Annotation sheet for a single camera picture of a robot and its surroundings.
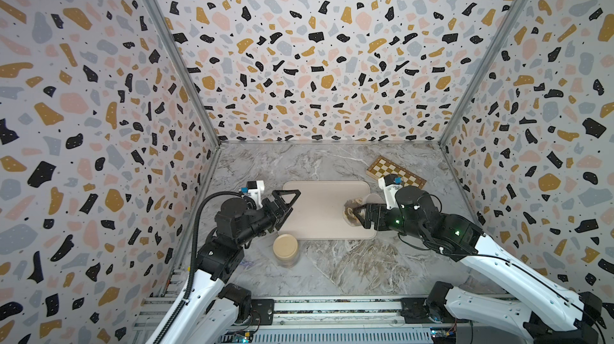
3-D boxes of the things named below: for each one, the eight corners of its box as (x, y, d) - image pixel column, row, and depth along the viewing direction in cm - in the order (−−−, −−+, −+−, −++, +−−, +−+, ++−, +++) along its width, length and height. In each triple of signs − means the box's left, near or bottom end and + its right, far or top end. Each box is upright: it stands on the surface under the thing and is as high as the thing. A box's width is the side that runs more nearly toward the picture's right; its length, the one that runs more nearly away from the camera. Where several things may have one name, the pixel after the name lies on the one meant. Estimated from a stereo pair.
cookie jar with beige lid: (276, 267, 84) (271, 256, 76) (278, 246, 89) (274, 233, 81) (298, 267, 84) (295, 256, 76) (299, 246, 89) (297, 234, 81)
